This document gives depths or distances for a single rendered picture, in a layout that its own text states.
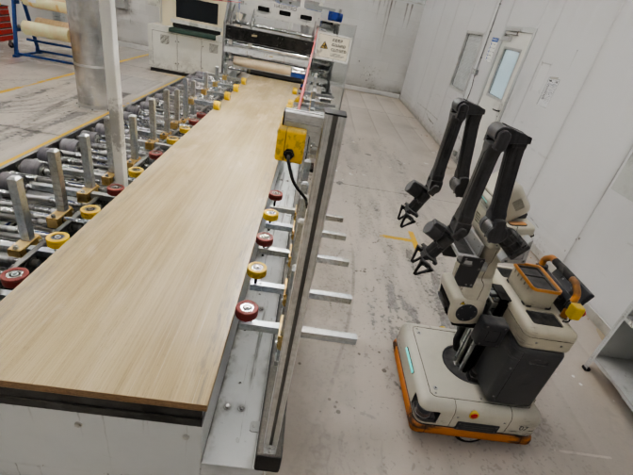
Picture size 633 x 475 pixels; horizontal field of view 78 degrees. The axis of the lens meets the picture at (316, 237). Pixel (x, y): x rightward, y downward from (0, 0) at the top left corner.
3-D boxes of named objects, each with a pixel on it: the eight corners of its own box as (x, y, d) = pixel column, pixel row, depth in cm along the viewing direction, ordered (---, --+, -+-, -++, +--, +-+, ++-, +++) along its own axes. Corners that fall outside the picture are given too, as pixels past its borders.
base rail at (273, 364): (313, 108, 560) (314, 101, 555) (279, 473, 119) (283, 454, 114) (307, 107, 559) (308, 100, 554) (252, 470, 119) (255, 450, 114)
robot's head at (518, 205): (512, 191, 179) (502, 165, 173) (534, 212, 161) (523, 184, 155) (482, 206, 183) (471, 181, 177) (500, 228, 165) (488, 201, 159)
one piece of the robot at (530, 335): (485, 347, 253) (544, 238, 211) (522, 424, 206) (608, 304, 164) (435, 340, 250) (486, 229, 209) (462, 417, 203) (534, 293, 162)
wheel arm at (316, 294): (349, 301, 171) (351, 293, 168) (349, 306, 168) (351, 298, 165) (251, 286, 167) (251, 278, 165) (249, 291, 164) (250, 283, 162)
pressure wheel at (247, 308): (254, 338, 141) (257, 315, 135) (232, 335, 140) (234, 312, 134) (256, 322, 148) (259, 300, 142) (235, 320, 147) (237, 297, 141)
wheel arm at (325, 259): (347, 265, 191) (348, 257, 189) (348, 269, 188) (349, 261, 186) (259, 251, 188) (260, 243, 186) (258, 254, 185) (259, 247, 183)
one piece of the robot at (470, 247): (462, 257, 202) (478, 221, 191) (480, 290, 178) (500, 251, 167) (432, 253, 201) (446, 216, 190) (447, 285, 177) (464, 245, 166)
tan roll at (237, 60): (326, 81, 558) (328, 73, 552) (326, 83, 547) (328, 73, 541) (226, 62, 547) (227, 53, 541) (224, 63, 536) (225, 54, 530)
